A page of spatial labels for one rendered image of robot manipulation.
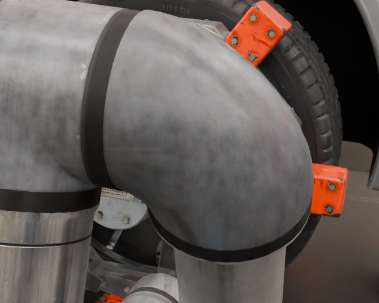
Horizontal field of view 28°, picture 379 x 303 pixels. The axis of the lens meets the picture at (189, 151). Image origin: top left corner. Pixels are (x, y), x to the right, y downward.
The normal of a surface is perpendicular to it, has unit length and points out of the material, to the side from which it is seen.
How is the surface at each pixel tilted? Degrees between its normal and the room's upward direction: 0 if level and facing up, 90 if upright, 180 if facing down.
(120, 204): 90
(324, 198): 90
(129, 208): 90
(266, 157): 79
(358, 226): 0
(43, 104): 84
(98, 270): 0
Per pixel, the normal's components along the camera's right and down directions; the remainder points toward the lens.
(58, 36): -0.12, -0.48
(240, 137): 0.51, 0.01
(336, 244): 0.07, -0.95
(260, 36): -0.28, 0.27
